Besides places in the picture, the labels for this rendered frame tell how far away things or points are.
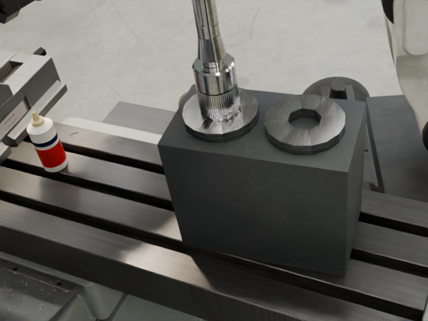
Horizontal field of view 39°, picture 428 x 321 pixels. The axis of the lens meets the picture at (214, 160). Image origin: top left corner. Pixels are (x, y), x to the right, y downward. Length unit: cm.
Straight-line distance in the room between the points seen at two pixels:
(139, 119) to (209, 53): 74
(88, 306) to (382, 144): 83
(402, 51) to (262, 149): 56
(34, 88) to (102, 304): 40
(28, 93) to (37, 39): 226
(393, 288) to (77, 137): 57
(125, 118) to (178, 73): 143
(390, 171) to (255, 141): 79
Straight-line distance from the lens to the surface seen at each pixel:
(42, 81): 112
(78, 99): 279
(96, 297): 95
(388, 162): 145
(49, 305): 90
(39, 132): 94
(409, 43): 115
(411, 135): 152
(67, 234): 89
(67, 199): 94
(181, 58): 288
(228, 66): 65
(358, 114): 70
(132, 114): 138
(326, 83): 163
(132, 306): 110
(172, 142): 69
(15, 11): 83
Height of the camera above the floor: 157
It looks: 43 degrees down
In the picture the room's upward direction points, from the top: 10 degrees counter-clockwise
